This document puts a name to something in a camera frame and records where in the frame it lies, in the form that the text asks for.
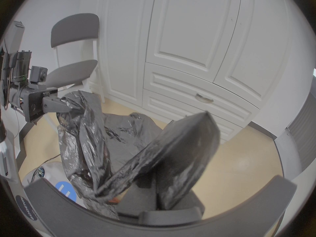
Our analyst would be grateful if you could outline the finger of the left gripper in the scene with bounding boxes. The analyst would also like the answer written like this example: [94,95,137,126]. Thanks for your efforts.
[42,96,80,113]

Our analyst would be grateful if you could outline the white chair grey cushions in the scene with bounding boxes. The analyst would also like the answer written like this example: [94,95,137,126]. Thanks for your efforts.
[15,13,105,155]

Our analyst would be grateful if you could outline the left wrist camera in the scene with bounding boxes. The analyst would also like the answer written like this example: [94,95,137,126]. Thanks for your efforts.
[29,66,48,89]

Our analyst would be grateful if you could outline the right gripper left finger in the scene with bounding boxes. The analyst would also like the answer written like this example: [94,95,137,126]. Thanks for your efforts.
[117,174,158,218]

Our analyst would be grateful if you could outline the white wardrobe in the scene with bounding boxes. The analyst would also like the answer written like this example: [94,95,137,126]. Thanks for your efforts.
[79,0,292,145]

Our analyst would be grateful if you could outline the black plastic bag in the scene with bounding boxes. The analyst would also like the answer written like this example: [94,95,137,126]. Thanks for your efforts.
[56,90,221,219]

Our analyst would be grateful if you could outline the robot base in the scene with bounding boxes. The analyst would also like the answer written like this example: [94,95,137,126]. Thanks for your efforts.
[0,142,84,222]

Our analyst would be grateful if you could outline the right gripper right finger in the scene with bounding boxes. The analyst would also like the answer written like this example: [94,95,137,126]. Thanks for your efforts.
[173,190,205,217]

